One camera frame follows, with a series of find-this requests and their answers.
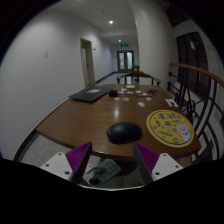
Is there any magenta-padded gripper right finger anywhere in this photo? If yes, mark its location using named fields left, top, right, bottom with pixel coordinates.
left=133, top=142, right=184, bottom=185

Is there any wooden armchair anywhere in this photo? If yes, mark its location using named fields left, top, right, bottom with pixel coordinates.
left=115, top=70, right=162, bottom=87

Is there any round yellow printed mouse pad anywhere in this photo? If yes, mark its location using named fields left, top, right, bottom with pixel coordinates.
left=145, top=109, right=195, bottom=148

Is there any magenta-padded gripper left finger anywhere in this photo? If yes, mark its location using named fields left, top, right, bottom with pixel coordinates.
left=39, top=141, right=93, bottom=185

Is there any dark window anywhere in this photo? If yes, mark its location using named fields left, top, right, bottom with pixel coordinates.
left=175, top=32, right=212, bottom=99

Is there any dark closed laptop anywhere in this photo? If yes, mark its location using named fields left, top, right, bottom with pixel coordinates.
left=68, top=85, right=114, bottom=103

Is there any open side doorway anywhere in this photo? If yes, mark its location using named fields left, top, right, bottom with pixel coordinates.
left=79, top=37, right=97, bottom=88

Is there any small black box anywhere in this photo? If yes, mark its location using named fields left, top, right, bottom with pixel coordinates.
left=108, top=88, right=119, bottom=98

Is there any black railing with wooden handrail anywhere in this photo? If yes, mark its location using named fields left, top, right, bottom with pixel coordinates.
left=166, top=61, right=224, bottom=164

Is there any green flat item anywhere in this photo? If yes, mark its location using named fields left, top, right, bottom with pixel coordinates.
left=94, top=157, right=122, bottom=183

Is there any black computer mouse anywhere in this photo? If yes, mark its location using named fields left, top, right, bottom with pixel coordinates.
left=106, top=121, right=144, bottom=145

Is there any glass double door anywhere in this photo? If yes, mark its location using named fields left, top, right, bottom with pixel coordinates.
left=116, top=50, right=135, bottom=73

